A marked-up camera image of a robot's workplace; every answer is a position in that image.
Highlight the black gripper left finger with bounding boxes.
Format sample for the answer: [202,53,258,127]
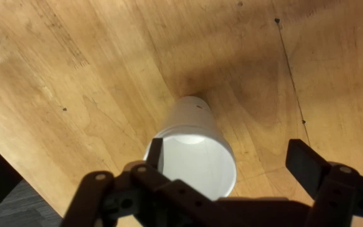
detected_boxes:
[61,137,234,227]

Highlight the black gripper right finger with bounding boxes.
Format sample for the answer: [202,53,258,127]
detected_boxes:
[285,137,363,227]

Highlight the white paper cup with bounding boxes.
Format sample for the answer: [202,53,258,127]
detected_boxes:
[143,125,239,202]
[160,95,226,140]

